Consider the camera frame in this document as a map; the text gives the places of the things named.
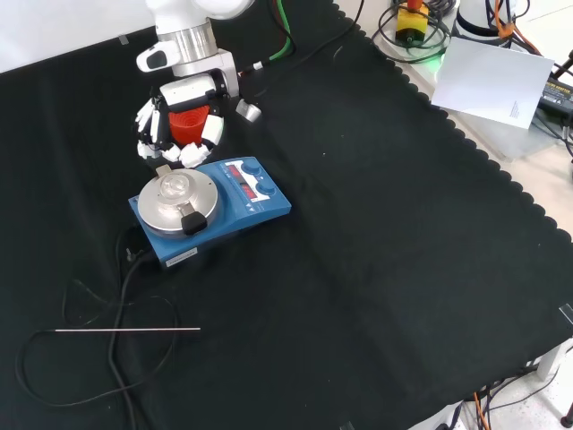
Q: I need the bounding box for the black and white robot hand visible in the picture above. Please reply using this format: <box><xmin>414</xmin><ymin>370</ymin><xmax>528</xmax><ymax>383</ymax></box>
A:
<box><xmin>135</xmin><ymin>72</ymin><xmax>227</xmax><ymax>165</ymax></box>

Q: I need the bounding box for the clear round-bottom glass flask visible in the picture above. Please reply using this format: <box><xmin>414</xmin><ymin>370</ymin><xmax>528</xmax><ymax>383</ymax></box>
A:
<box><xmin>154</xmin><ymin>171</ymin><xmax>194</xmax><ymax>202</ymax></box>

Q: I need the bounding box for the blue heater with steel plate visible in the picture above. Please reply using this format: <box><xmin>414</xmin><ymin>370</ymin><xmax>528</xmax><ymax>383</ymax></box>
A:
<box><xmin>128</xmin><ymin>155</ymin><xmax>293</xmax><ymax>273</ymax></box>

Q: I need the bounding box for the grey cylindrical connector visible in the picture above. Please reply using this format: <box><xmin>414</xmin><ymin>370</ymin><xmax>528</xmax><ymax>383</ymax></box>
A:
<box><xmin>235</xmin><ymin>99</ymin><xmax>263</xmax><ymax>123</ymax></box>

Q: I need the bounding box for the black bench cloth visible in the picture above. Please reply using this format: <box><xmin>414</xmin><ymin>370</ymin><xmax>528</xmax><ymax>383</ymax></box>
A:
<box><xmin>0</xmin><ymin>0</ymin><xmax>573</xmax><ymax>430</ymax></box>

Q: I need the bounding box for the yellow stop button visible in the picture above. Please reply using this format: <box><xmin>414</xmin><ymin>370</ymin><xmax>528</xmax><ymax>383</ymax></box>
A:
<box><xmin>396</xmin><ymin>0</ymin><xmax>430</xmax><ymax>47</ymax></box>

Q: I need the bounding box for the thin steel probe rod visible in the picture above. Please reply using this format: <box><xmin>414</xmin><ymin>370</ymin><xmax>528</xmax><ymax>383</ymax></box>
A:
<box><xmin>54</xmin><ymin>327</ymin><xmax>201</xmax><ymax>333</ymax></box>

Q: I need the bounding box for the pale board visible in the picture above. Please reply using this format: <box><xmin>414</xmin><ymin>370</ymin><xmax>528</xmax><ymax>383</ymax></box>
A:
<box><xmin>430</xmin><ymin>36</ymin><xmax>556</xmax><ymax>131</ymax></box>

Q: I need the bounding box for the black power adapter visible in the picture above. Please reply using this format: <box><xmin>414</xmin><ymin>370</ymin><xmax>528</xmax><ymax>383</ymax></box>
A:
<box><xmin>536</xmin><ymin>75</ymin><xmax>573</xmax><ymax>120</ymax></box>

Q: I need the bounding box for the red stepped flask ring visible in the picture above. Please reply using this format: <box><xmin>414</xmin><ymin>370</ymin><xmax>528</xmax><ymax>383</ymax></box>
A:
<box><xmin>167</xmin><ymin>106</ymin><xmax>210</xmax><ymax>147</ymax></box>

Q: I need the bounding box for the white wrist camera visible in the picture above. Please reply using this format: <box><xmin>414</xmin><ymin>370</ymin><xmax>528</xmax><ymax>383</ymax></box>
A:
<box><xmin>135</xmin><ymin>43</ymin><xmax>174</xmax><ymax>73</ymax></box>

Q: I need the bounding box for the green cable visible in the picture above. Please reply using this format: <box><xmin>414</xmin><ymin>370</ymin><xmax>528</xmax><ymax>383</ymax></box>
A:
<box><xmin>267</xmin><ymin>0</ymin><xmax>298</xmax><ymax>63</ymax></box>

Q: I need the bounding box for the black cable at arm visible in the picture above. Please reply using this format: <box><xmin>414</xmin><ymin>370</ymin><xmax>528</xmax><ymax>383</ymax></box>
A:
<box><xmin>239</xmin><ymin>0</ymin><xmax>366</xmax><ymax>77</ymax></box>

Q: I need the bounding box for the thin black probe cable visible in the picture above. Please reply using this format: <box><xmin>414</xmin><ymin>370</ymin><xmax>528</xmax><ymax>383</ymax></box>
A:
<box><xmin>15</xmin><ymin>278</ymin><xmax>181</xmax><ymax>408</ymax></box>

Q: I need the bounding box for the thick black power cable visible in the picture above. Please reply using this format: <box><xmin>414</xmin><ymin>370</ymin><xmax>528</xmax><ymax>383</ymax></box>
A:
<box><xmin>108</xmin><ymin>226</ymin><xmax>158</xmax><ymax>430</ymax></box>

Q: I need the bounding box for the orange cable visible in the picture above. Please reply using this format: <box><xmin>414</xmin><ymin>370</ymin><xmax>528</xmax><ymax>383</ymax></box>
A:
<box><xmin>491</xmin><ymin>0</ymin><xmax>543</xmax><ymax>56</ymax></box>

